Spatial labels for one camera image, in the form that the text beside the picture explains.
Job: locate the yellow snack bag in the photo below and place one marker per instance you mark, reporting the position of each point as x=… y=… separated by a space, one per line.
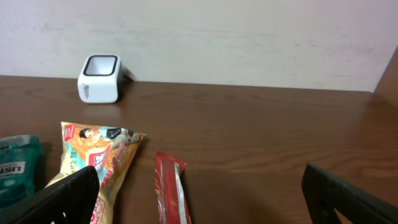
x=109 y=150

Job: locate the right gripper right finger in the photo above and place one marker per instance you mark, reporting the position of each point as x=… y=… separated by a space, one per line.
x=326 y=194

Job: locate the white barcode scanner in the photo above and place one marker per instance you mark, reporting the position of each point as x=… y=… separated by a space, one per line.
x=99 y=79

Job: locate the teal mouthwash bottle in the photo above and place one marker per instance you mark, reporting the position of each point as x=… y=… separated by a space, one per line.
x=19 y=156

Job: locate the red chocolate bar wrapper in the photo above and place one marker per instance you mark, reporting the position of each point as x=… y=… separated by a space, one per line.
x=172 y=204

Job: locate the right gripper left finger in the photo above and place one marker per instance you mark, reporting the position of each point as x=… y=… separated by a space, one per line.
x=69 y=200

